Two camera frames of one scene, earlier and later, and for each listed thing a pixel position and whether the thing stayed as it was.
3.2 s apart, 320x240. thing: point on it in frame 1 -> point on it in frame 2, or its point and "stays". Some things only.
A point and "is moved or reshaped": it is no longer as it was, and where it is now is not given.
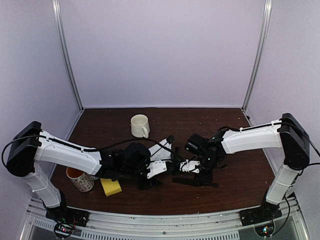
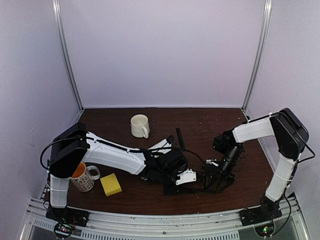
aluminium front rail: x=285 y=217 stays
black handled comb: x=191 y=181 is moved or reshaped
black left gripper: x=154 y=182 -> x=168 y=190
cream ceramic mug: x=140 y=127 stays
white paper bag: x=161 y=151 stays
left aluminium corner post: x=56 y=5 stays
